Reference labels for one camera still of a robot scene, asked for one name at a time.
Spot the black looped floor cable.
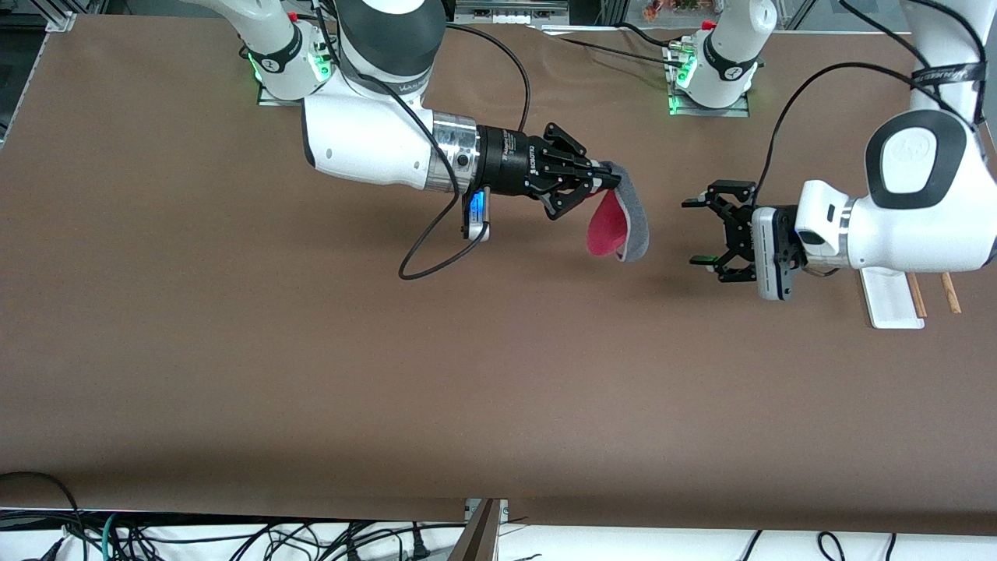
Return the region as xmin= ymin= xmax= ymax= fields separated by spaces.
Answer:
xmin=0 ymin=471 xmax=83 ymax=540

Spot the white rack with wooden bars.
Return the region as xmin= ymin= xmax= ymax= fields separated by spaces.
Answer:
xmin=859 ymin=267 xmax=962 ymax=330

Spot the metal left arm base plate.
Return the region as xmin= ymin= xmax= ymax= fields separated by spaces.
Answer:
xmin=668 ymin=39 xmax=751 ymax=118

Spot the thin black table cable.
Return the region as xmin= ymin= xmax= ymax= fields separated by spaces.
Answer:
xmin=530 ymin=26 xmax=690 ymax=71

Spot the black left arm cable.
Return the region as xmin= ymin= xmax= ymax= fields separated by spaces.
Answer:
xmin=754 ymin=0 xmax=986 ymax=207

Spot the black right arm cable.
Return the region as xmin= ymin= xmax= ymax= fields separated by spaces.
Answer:
xmin=312 ymin=0 xmax=532 ymax=281

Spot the white power strip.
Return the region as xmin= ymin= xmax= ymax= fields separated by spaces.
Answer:
xmin=454 ymin=0 xmax=571 ymax=26

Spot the grey and red towel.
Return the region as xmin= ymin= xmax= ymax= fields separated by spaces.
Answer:
xmin=586 ymin=161 xmax=650 ymax=263

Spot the thick black table cable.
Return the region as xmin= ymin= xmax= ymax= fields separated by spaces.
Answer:
xmin=615 ymin=21 xmax=686 ymax=49

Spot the black floor cable tangle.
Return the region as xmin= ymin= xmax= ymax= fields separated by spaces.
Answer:
xmin=39 ymin=516 xmax=437 ymax=561

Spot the brown beam with silver bracket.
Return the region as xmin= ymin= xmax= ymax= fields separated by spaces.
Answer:
xmin=448 ymin=499 xmax=509 ymax=561

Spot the orange background clutter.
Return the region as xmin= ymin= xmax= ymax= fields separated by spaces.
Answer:
xmin=643 ymin=0 xmax=721 ymax=22

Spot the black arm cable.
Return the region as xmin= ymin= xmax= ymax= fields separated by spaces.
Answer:
xmin=312 ymin=0 xmax=532 ymax=281
xmin=754 ymin=0 xmax=986 ymax=207

